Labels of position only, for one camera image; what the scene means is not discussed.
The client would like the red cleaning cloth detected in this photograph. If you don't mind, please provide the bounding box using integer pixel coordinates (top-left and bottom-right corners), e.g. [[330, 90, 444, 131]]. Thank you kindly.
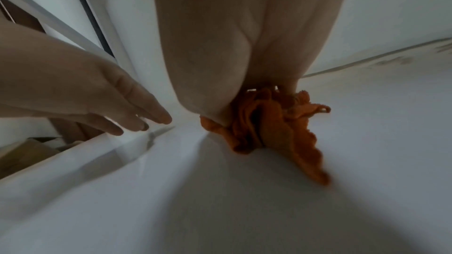
[[200, 85, 331, 187]]

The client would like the person's right hand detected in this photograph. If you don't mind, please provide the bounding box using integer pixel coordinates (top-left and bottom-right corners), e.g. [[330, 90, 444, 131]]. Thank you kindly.
[[146, 0, 354, 127]]

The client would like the person's left hand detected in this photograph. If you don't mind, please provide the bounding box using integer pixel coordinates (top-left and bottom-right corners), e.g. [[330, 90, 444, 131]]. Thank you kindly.
[[0, 20, 173, 136]]

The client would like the pile of cardboard boxes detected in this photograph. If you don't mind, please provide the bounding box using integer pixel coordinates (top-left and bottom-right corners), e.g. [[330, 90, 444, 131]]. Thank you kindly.
[[0, 135, 86, 180]]

